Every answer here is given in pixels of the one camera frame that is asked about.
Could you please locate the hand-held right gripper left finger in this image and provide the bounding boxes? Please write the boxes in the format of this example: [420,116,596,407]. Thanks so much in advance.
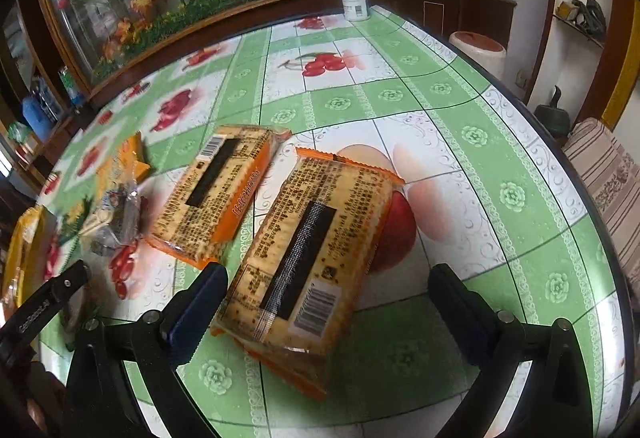
[60,262,230,438]

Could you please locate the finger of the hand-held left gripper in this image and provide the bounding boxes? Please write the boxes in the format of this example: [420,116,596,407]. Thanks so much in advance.
[44,262,92,310]

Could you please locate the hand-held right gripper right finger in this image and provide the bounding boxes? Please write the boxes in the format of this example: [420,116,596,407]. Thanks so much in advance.
[427,262,593,438]

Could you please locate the brown cracker packet black strip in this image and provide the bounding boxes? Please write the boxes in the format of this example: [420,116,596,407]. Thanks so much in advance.
[210,147,406,359]
[232,333,331,401]
[145,123,293,266]

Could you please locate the yellow orange cracker packet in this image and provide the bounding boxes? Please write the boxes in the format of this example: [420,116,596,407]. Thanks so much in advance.
[95,132,151,199]

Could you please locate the clear seaweed snack packet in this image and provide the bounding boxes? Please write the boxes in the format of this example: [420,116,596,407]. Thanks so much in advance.
[80,183,146,259]

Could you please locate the blue thermos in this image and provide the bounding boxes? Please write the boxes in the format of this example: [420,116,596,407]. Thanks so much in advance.
[21,91,53,141]

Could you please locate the water bottle green bag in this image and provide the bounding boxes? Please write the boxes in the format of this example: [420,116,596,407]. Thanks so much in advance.
[57,66,83,106]

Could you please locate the striped seat cushion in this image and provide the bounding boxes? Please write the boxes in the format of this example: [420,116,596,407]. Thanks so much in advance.
[562,117,640,314]

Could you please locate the dark green kettle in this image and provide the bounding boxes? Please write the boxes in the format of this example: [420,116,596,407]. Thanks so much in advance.
[534,86,572,136]

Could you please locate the white bin red lid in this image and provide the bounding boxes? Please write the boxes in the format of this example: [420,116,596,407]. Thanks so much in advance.
[448,31,507,74]

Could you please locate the wooden corner counter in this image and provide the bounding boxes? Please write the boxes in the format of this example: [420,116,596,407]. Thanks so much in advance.
[410,0,518,64]

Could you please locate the dark items on wall shelf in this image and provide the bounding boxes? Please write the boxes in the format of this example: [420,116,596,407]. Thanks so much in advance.
[556,0,608,39]

